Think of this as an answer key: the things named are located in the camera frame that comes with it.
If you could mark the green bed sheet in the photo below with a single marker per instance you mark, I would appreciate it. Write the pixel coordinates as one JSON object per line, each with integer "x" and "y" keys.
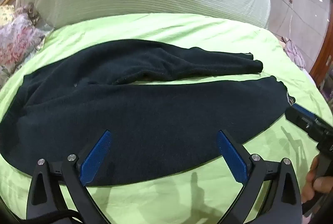
{"x": 182, "y": 28}

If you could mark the yellow floral pillow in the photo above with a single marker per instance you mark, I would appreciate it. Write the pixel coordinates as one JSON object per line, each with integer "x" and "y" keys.
{"x": 6, "y": 14}

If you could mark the black fleece pants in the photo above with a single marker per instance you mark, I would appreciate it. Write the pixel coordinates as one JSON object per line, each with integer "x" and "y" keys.
{"x": 156, "y": 114}

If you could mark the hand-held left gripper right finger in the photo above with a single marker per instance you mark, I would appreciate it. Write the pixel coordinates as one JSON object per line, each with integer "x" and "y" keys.
{"x": 230, "y": 155}

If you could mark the wooden furniture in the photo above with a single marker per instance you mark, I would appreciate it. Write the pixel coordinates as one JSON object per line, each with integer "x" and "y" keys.
{"x": 324, "y": 65}

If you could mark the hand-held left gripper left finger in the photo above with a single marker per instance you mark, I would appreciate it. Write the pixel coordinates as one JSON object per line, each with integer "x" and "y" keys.
{"x": 96, "y": 156}

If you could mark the pink floral pillow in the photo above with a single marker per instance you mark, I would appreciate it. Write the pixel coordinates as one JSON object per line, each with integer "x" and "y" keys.
{"x": 18, "y": 36}

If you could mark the floral cloth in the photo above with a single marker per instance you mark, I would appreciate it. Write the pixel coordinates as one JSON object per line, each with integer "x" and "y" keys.
{"x": 295, "y": 53}

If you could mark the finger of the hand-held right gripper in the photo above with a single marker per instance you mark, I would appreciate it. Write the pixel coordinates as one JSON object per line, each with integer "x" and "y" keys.
{"x": 299, "y": 114}

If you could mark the person's right hand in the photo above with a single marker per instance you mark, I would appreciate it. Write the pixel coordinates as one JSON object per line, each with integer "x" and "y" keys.
{"x": 308, "y": 182}

